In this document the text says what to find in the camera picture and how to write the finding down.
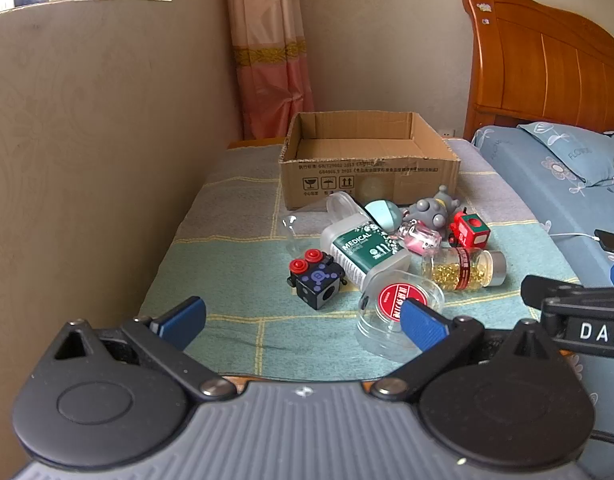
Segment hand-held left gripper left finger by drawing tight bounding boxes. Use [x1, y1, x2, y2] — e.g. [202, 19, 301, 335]
[52, 296, 238, 403]

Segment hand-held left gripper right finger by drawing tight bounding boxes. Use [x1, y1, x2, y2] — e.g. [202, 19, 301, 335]
[369, 297, 558, 403]

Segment clear jar red label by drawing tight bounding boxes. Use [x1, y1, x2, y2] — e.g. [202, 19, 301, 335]
[356, 269, 446, 361]

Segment gold capsule bottle silver cap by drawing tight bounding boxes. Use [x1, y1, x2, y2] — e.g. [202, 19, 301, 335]
[421, 247, 508, 292]

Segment pink bottle keychain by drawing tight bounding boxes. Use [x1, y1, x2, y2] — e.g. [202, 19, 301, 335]
[397, 221, 443, 256]

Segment white bottle green label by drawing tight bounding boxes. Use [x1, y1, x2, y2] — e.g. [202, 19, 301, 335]
[320, 212, 412, 292]

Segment red toy cube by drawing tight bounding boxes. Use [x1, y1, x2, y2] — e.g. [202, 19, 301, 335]
[448, 210, 490, 250]

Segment black cube toy red buttons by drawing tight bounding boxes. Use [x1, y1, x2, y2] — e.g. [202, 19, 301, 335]
[288, 249, 347, 311]

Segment grey spotted toy figure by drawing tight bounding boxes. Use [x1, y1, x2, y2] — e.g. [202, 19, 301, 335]
[401, 185, 462, 233]

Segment teal egg-shaped ball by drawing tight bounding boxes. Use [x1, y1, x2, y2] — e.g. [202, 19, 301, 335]
[364, 200, 403, 233]

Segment cardboard box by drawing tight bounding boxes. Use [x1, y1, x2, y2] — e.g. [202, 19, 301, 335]
[278, 111, 462, 211]

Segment checked green grey blanket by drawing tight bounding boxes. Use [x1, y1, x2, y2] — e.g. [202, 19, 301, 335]
[137, 139, 583, 381]

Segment blue floral bedsheet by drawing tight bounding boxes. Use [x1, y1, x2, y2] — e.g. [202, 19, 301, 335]
[471, 126, 614, 480]

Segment blue floral pillow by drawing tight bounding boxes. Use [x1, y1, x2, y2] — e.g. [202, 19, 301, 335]
[517, 121, 614, 187]

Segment round translucent lid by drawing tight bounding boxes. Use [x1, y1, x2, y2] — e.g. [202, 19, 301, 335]
[327, 191, 364, 222]

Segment clear plastic piece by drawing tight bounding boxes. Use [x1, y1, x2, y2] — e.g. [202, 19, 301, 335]
[282, 214, 308, 246]

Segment wooden headboard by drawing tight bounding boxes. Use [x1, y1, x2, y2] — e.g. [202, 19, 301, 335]
[461, 0, 614, 142]

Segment pink patterned curtain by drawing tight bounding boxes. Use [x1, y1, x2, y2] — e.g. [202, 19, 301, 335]
[223, 0, 315, 141]

